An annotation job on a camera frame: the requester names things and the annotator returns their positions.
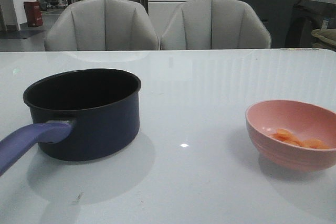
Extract grey chair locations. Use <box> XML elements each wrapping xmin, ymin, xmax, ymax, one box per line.
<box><xmin>44</xmin><ymin>0</ymin><xmax>159</xmax><ymax>51</ymax></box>
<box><xmin>160</xmin><ymin>0</ymin><xmax>271</xmax><ymax>50</ymax></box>

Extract dark blue pot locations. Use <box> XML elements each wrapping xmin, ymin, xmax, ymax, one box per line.
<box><xmin>1</xmin><ymin>69</ymin><xmax>141</xmax><ymax>173</ymax></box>

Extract beige cushion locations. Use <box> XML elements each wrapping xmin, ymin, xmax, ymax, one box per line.
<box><xmin>311</xmin><ymin>28</ymin><xmax>336</xmax><ymax>51</ymax></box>

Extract orange ham slices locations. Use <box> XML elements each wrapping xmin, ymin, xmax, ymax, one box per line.
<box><xmin>269</xmin><ymin>128</ymin><xmax>330</xmax><ymax>150</ymax></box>

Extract grey chair left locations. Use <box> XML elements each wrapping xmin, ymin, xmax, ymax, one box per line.
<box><xmin>44</xmin><ymin>0</ymin><xmax>159</xmax><ymax>51</ymax></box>

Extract black appliance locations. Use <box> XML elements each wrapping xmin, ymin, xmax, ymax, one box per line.
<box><xmin>285</xmin><ymin>0</ymin><xmax>335</xmax><ymax>48</ymax></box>

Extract grey chair right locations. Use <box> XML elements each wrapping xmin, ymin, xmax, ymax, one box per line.
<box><xmin>160</xmin><ymin>0</ymin><xmax>271</xmax><ymax>50</ymax></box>

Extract red bin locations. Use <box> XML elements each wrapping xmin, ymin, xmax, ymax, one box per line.
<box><xmin>24</xmin><ymin>1</ymin><xmax>43</xmax><ymax>27</ymax></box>

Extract pink bowl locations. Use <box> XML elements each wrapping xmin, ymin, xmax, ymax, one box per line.
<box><xmin>245</xmin><ymin>100</ymin><xmax>335</xmax><ymax>172</ymax></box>

